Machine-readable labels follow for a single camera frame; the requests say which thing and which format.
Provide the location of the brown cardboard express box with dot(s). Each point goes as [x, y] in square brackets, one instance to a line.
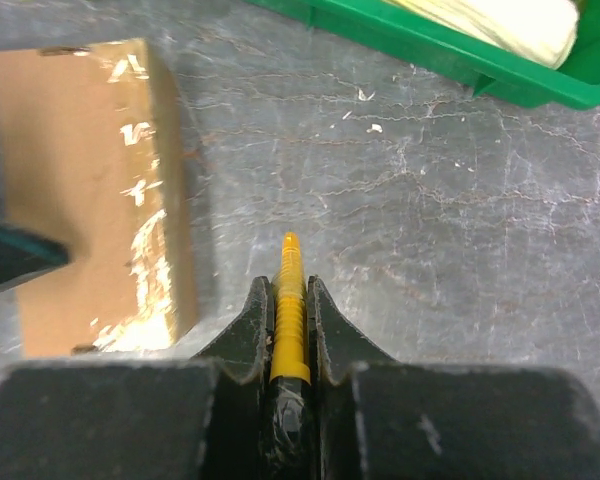
[92, 158]

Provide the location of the green celery stalk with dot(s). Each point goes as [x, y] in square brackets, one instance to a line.
[542, 31]

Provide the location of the green plastic tray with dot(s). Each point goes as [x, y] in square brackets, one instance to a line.
[485, 68]

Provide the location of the yellow utility knife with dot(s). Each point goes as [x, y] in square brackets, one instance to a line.
[286, 434]

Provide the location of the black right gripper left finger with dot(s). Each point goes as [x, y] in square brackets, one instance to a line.
[243, 347]

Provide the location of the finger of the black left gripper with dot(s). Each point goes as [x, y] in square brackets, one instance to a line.
[25, 255]

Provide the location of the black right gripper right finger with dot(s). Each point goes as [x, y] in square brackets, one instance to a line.
[335, 343]

